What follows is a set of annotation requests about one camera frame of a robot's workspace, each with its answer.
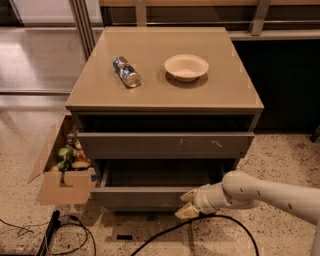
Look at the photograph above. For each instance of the black power strip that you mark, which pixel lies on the black power strip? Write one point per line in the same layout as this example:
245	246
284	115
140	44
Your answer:
53	225

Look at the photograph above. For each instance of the grey drawer cabinet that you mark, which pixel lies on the grey drawer cabinet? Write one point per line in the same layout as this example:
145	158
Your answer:
222	100

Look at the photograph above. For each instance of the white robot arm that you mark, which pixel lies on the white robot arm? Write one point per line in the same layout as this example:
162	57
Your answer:
238	190

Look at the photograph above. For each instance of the cardboard box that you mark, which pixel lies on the cardboard box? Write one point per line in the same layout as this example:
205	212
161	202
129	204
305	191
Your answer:
58	188

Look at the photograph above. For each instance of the grey top drawer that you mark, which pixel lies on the grey top drawer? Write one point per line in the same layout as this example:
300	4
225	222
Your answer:
155	145

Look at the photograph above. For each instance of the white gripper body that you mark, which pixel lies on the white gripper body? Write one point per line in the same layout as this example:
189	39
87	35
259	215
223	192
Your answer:
202	199

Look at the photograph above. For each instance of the grey drawer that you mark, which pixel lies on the grey drawer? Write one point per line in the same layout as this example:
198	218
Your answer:
155	185
155	145

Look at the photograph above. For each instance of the white paper bowl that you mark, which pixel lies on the white paper bowl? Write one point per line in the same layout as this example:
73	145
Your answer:
186	67

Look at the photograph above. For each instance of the blue silver soda can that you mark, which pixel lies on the blue silver soda can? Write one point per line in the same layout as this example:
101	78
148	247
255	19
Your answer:
126	72

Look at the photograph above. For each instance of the metal railing frame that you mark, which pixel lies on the metal railing frame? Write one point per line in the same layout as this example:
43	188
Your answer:
295	23

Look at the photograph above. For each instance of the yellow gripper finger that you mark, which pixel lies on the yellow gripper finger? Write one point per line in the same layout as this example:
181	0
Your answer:
188	196
187	211

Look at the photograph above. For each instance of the toy food items in box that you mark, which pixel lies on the toy food items in box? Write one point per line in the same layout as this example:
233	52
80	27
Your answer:
72	156

